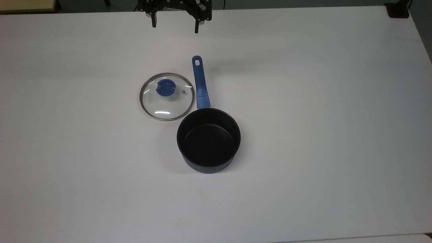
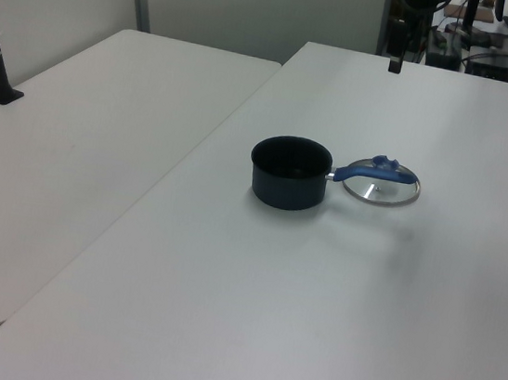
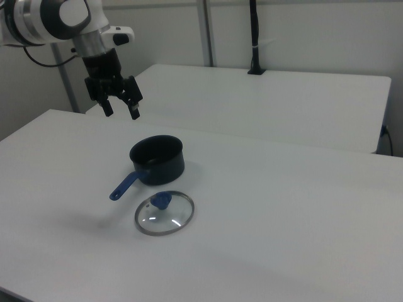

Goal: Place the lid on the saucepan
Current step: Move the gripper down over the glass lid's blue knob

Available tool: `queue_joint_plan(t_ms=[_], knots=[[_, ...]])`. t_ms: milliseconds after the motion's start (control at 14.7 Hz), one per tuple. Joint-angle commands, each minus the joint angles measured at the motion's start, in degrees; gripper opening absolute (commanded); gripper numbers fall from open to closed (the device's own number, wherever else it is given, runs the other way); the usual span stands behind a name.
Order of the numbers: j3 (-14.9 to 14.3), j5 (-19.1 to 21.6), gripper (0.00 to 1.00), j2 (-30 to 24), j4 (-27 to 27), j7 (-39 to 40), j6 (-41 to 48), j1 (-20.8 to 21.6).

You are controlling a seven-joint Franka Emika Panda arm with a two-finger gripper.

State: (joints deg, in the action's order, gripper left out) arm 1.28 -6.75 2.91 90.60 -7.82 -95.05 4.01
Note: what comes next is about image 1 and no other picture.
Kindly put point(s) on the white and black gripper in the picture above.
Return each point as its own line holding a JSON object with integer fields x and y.
{"x": 175, "y": 6}

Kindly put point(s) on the glass lid with blue knob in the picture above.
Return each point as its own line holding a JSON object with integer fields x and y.
{"x": 167, "y": 97}

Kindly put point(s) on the light wooden side table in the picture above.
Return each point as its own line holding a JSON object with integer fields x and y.
{"x": 25, "y": 5}

